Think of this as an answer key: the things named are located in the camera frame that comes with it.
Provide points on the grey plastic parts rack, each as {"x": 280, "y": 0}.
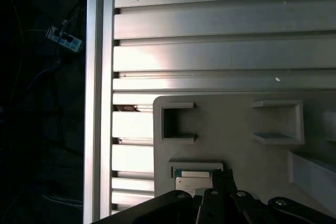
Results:
{"x": 223, "y": 129}

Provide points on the silver CPU chip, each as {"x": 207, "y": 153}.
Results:
{"x": 193, "y": 182}

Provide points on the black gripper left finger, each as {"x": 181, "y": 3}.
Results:
{"x": 170, "y": 208}

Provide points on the white power strip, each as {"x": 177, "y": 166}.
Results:
{"x": 65, "y": 41}

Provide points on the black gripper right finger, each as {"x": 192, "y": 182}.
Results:
{"x": 242, "y": 205}

